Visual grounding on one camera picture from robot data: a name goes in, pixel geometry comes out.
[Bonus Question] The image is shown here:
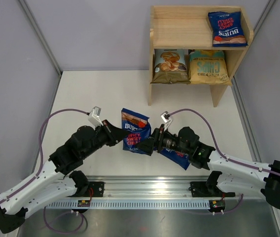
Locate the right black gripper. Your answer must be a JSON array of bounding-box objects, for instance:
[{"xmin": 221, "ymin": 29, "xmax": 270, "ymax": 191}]
[{"xmin": 135, "ymin": 123, "xmax": 191, "ymax": 155}]

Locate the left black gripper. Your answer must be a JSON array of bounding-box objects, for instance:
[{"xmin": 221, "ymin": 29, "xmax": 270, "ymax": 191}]
[{"xmin": 82, "ymin": 119, "xmax": 130, "ymax": 159}]

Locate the blue Burts bag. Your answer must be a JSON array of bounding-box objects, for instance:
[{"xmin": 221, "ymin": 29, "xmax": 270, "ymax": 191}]
[
  {"xmin": 160, "ymin": 149, "xmax": 190, "ymax": 170},
  {"xmin": 208, "ymin": 11, "xmax": 247, "ymax": 47},
  {"xmin": 121, "ymin": 108, "xmax": 151, "ymax": 154}
]

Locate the light blue cassava chips bag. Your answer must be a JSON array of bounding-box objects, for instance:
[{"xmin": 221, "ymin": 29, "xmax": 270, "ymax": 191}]
[{"xmin": 151, "ymin": 49, "xmax": 190, "ymax": 84}]

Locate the yellow kettle chips bag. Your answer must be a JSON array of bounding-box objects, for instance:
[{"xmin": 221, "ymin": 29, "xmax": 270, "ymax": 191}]
[{"xmin": 188, "ymin": 49, "xmax": 232, "ymax": 85}]

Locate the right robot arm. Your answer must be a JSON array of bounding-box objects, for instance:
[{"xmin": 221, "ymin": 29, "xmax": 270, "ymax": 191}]
[{"xmin": 136, "ymin": 125, "xmax": 280, "ymax": 209}]

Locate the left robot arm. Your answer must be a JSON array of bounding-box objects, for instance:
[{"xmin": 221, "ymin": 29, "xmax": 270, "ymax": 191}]
[{"xmin": 0, "ymin": 120, "xmax": 130, "ymax": 234}]

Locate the wooden two-tier shelf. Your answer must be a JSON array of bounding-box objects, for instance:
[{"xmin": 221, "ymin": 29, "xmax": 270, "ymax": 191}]
[{"xmin": 147, "ymin": 5, "xmax": 254, "ymax": 108}]

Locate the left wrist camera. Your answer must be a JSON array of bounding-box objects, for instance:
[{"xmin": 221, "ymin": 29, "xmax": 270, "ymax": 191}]
[{"xmin": 88, "ymin": 106, "xmax": 103, "ymax": 127}]

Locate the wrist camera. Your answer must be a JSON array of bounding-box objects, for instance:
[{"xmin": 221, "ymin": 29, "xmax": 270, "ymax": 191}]
[
  {"xmin": 88, "ymin": 106, "xmax": 103, "ymax": 127},
  {"xmin": 160, "ymin": 111, "xmax": 173, "ymax": 131}
]

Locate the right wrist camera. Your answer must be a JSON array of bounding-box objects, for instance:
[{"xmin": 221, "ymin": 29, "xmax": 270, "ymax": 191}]
[{"xmin": 160, "ymin": 111, "xmax": 173, "ymax": 131}]

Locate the aluminium mounting rail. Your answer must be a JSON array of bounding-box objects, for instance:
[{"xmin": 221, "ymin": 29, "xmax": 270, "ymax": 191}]
[{"xmin": 63, "ymin": 175, "xmax": 264, "ymax": 200}]

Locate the white slotted cable duct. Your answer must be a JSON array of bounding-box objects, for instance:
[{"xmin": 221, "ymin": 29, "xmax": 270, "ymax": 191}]
[{"xmin": 47, "ymin": 199, "xmax": 210, "ymax": 210}]

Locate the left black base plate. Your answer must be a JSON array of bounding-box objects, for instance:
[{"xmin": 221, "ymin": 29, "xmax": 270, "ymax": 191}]
[{"xmin": 74, "ymin": 181, "xmax": 105, "ymax": 198}]

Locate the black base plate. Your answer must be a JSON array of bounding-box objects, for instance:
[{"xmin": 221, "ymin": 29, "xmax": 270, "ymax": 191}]
[
  {"xmin": 74, "ymin": 181, "xmax": 105, "ymax": 198},
  {"xmin": 189, "ymin": 181, "xmax": 236, "ymax": 198}
]

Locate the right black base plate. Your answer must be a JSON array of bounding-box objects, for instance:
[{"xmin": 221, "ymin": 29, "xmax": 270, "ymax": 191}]
[{"xmin": 189, "ymin": 181, "xmax": 236, "ymax": 198}]

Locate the left aluminium frame post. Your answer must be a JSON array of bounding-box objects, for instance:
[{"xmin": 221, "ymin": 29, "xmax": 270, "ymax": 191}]
[{"xmin": 17, "ymin": 0, "xmax": 63, "ymax": 77}]

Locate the aluminium frame post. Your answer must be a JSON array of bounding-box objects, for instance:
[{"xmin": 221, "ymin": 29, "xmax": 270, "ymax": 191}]
[
  {"xmin": 253, "ymin": 0, "xmax": 277, "ymax": 34},
  {"xmin": 17, "ymin": 0, "xmax": 63, "ymax": 77}
]

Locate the right aluminium frame post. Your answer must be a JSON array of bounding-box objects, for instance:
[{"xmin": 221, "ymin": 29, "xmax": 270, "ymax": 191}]
[{"xmin": 253, "ymin": 0, "xmax": 277, "ymax": 34}]

